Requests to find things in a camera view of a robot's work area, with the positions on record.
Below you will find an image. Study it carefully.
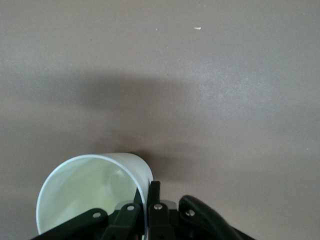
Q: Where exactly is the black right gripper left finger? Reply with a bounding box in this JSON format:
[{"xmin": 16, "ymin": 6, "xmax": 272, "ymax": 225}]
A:
[{"xmin": 29, "ymin": 186, "xmax": 146, "ymax": 240}]

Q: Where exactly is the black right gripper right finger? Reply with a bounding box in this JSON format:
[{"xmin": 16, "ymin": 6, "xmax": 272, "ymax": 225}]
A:
[{"xmin": 146, "ymin": 181, "xmax": 256, "ymax": 240}]

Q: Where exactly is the white plastic cup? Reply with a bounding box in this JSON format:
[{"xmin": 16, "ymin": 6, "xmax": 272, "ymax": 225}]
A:
[{"xmin": 35, "ymin": 151, "xmax": 154, "ymax": 236}]

